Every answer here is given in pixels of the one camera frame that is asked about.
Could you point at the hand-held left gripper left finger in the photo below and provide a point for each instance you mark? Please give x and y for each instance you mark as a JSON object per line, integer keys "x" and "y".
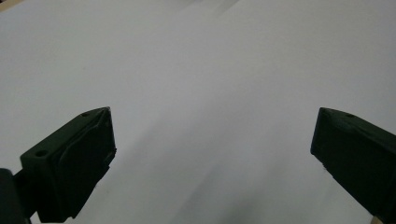
{"x": 71, "y": 165}

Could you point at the light wooden table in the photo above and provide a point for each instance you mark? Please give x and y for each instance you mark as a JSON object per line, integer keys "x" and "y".
{"x": 4, "y": 3}

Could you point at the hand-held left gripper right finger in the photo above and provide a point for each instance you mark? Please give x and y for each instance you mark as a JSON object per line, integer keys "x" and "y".
{"x": 361, "y": 158}

